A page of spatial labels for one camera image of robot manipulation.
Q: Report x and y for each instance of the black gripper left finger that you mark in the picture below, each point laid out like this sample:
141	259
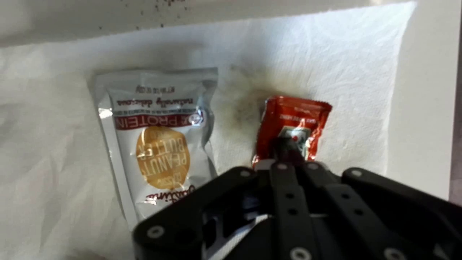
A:
211	211

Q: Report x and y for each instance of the white cloth sheet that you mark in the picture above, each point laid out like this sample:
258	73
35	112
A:
355	73

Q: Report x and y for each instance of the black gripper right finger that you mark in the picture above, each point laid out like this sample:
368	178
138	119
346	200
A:
365	211

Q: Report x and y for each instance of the red ketchup sachet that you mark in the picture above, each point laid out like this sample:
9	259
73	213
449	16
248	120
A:
289	117

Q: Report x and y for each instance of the silver peanut butter sachet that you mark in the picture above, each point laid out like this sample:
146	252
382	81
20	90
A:
153	135

